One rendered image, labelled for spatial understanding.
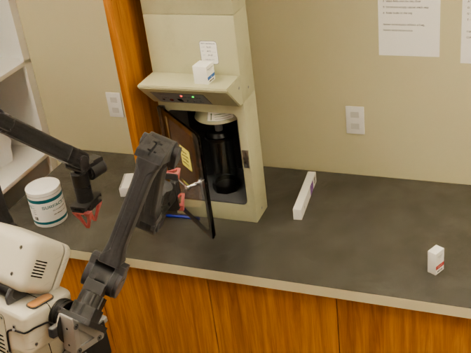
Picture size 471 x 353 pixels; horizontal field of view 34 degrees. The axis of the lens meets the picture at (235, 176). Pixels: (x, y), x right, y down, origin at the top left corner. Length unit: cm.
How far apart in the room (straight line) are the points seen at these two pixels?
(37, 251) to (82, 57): 141
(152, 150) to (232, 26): 61
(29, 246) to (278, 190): 119
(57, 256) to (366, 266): 99
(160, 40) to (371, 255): 98
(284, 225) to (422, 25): 83
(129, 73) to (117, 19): 19
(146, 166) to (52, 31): 146
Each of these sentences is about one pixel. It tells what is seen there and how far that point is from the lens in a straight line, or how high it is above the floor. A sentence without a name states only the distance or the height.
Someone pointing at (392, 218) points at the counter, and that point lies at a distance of 275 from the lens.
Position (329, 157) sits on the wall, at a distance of 305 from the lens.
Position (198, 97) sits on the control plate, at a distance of 251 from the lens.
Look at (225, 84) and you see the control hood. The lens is 245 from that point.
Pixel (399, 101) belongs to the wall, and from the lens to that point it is 287.
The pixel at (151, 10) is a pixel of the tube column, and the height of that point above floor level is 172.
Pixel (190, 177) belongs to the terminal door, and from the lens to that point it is 260.
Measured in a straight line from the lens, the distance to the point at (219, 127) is 273.
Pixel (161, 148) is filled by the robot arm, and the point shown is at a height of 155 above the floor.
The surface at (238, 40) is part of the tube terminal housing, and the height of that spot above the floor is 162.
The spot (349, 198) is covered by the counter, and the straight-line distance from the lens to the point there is 287.
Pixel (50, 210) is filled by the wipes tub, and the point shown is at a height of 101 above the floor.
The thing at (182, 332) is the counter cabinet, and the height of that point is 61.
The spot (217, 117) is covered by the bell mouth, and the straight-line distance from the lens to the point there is 264.
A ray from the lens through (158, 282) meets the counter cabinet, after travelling 275.
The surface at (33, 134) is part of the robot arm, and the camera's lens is 235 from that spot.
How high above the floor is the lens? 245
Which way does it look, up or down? 29 degrees down
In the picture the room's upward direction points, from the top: 7 degrees counter-clockwise
